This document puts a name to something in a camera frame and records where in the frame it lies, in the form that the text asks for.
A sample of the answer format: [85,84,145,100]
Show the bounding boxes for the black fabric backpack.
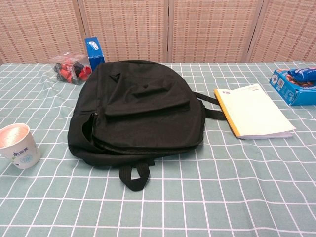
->
[67,59,229,192]

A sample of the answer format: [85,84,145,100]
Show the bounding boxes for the yellow and white book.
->
[213,83,297,140]

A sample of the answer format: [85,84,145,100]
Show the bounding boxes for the blue Oreo cookie box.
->
[84,36,106,71]

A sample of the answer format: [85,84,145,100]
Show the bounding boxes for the green checked tablecloth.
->
[0,60,316,237]

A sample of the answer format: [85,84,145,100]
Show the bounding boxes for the clear box of small bottles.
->
[48,52,93,86]

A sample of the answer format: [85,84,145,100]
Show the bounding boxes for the open blue cookie box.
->
[269,69,316,107]

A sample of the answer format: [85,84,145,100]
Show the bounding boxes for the white paper cup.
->
[0,123,41,170]

